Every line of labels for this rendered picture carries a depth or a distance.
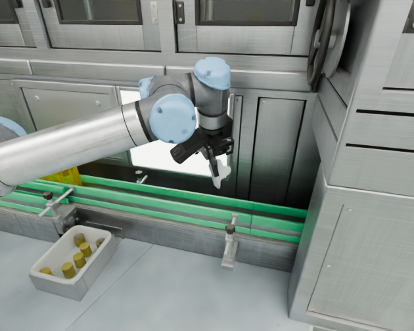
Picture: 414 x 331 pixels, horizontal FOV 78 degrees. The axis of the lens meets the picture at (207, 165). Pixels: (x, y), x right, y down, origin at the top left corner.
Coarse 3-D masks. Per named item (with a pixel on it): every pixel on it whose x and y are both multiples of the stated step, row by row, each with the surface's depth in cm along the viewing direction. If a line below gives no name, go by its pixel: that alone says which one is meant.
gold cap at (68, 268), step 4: (64, 264) 86; (68, 264) 86; (64, 268) 85; (68, 268) 85; (72, 268) 86; (64, 272) 84; (68, 272) 85; (72, 272) 86; (64, 276) 86; (68, 276) 86; (72, 276) 86
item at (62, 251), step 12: (72, 228) 97; (84, 228) 97; (60, 240) 92; (72, 240) 97; (108, 240) 92; (48, 252) 87; (60, 252) 92; (72, 252) 96; (96, 252) 87; (36, 264) 83; (48, 264) 87; (60, 264) 91; (72, 264) 91; (48, 276) 79; (60, 276) 87
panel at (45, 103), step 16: (16, 80) 101; (32, 80) 99; (48, 80) 99; (32, 96) 103; (48, 96) 101; (64, 96) 100; (80, 96) 98; (96, 96) 96; (112, 96) 93; (32, 112) 108; (48, 112) 106; (64, 112) 103; (80, 112) 102; (96, 112) 100; (32, 128) 111; (96, 160) 111; (112, 160) 109; (128, 160) 107; (208, 176) 100
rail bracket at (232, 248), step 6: (234, 216) 85; (234, 222) 82; (228, 228) 73; (234, 228) 73; (228, 234) 75; (228, 240) 75; (228, 246) 74; (234, 246) 87; (228, 252) 72; (234, 252) 84; (228, 258) 80; (234, 258) 82; (222, 264) 80; (228, 264) 80; (234, 264) 81
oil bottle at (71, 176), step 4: (72, 168) 101; (76, 168) 103; (60, 172) 99; (64, 172) 99; (68, 172) 99; (72, 172) 101; (76, 172) 103; (60, 176) 100; (64, 176) 100; (68, 176) 99; (72, 176) 101; (76, 176) 103; (60, 180) 102; (64, 180) 101; (68, 180) 100; (72, 180) 101; (76, 180) 104; (80, 180) 106; (72, 184) 102; (76, 184) 104; (80, 184) 106
